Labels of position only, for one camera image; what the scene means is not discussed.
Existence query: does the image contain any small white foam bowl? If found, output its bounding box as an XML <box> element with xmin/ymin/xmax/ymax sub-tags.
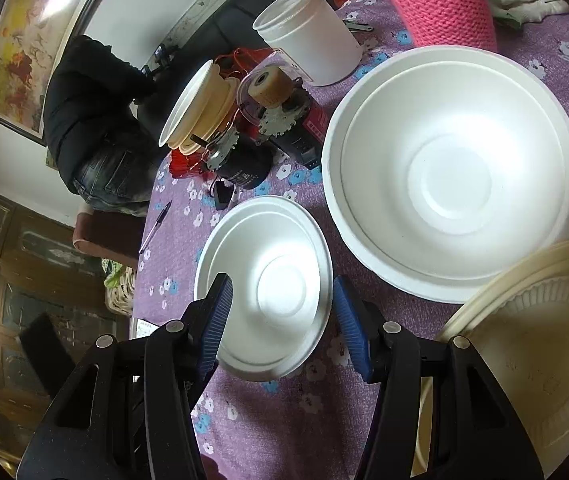
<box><xmin>193</xmin><ymin>195</ymin><xmax>334</xmax><ymax>378</ymax></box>

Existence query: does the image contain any black chair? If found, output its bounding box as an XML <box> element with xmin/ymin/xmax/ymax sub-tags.
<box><xmin>19</xmin><ymin>312</ymin><xmax>78</xmax><ymax>396</ymax></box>

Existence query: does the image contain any white plastic jar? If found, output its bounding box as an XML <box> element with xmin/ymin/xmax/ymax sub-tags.
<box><xmin>252</xmin><ymin>0</ymin><xmax>365</xmax><ymax>87</ymax></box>

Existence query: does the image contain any stack of cream bowls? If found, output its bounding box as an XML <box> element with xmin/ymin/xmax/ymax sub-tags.
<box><xmin>158</xmin><ymin>59</ymin><xmax>242</xmax><ymax>156</ymax></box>

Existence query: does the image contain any printed cloth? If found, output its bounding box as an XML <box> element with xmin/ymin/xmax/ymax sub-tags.
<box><xmin>100</xmin><ymin>257</ymin><xmax>138</xmax><ymax>317</ymax></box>

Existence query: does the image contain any dark wooden cabinet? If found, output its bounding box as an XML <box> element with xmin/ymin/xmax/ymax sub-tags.
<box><xmin>0</xmin><ymin>186</ymin><xmax>130</xmax><ymax>461</ymax></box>

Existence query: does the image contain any bottle with pink knitted sleeve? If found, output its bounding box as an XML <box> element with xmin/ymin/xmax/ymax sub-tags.
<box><xmin>362</xmin><ymin>0</ymin><xmax>498</xmax><ymax>53</ymax></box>

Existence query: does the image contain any cream plastic bowl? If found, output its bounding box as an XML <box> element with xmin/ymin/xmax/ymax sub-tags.
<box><xmin>412</xmin><ymin>238</ymin><xmax>569</xmax><ymax>480</ymax></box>

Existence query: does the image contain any brown twine spool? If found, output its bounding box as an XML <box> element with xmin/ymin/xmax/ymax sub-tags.
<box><xmin>249</xmin><ymin>71</ymin><xmax>290</xmax><ymax>110</ymax></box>

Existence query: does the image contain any black pen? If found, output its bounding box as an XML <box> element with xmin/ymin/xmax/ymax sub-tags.
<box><xmin>138</xmin><ymin>201</ymin><xmax>172</xmax><ymax>255</ymax></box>

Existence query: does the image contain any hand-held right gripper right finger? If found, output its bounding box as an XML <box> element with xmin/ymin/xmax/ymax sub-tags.
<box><xmin>333</xmin><ymin>276</ymin><xmax>545</xmax><ymax>480</ymax></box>

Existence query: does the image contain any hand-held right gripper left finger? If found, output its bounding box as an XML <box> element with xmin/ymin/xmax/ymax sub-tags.
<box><xmin>17</xmin><ymin>272</ymin><xmax>235</xmax><ymax>480</ymax></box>

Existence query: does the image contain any black sofa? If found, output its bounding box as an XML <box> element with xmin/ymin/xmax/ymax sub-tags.
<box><xmin>137</xmin><ymin>0</ymin><xmax>290</xmax><ymax>133</ymax></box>

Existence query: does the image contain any brown chair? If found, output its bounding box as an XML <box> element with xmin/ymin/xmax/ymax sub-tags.
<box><xmin>72</xmin><ymin>205</ymin><xmax>140</xmax><ymax>268</ymax></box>

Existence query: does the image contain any small black adapter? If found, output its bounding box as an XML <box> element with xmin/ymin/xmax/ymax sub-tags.
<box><xmin>209</xmin><ymin>180</ymin><xmax>238</xmax><ymax>211</ymax></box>

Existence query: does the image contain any large white foam bowl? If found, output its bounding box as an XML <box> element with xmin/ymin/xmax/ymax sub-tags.
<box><xmin>321</xmin><ymin>45</ymin><xmax>569</xmax><ymax>305</ymax></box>

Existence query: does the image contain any purple floral tablecloth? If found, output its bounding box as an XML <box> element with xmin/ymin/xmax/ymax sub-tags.
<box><xmin>134</xmin><ymin>0</ymin><xmax>569</xmax><ymax>480</ymax></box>

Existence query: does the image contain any framed wall painting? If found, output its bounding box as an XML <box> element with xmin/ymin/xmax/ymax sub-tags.
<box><xmin>0</xmin><ymin>0</ymin><xmax>118</xmax><ymax>147</ymax></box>

